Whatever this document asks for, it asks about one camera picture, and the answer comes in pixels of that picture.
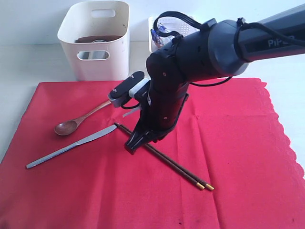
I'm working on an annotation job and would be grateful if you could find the red table cloth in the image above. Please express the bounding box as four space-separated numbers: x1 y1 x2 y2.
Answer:
0 78 305 229

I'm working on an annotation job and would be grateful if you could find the metal table knife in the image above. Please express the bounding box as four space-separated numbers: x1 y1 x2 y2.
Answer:
26 125 117 169

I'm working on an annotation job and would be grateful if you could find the cream plastic storage bin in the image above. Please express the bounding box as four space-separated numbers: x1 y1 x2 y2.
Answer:
57 0 130 81

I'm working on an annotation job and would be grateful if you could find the brown wooden plate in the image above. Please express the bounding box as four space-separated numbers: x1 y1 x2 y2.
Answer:
75 35 122 43

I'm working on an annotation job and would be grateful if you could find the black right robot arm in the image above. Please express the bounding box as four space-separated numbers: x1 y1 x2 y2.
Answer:
125 5 305 154

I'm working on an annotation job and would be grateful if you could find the blue silver milk carton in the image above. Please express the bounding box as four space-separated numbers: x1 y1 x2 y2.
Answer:
151 23 173 49

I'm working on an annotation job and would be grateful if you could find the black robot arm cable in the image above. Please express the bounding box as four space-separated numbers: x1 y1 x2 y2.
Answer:
152 11 305 48

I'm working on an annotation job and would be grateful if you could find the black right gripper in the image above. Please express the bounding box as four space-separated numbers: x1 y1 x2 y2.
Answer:
124 81 189 155

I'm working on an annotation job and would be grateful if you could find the white perforated plastic basket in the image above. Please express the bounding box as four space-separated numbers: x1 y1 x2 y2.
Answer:
148 17 198 53

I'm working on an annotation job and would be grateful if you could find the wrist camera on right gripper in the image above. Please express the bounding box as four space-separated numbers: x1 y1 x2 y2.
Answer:
108 71 151 108

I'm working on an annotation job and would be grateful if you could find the pale green ceramic bowl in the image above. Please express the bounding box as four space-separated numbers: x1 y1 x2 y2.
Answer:
78 51 109 60

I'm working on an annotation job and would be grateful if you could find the brown chopstick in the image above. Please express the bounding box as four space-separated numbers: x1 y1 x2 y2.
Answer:
114 122 205 191
120 124 214 191

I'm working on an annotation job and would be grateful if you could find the brown wooden spoon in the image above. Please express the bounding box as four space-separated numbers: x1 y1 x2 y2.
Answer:
54 100 111 136

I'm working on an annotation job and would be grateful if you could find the stainless steel cup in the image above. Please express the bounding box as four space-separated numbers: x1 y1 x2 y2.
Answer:
92 40 107 43

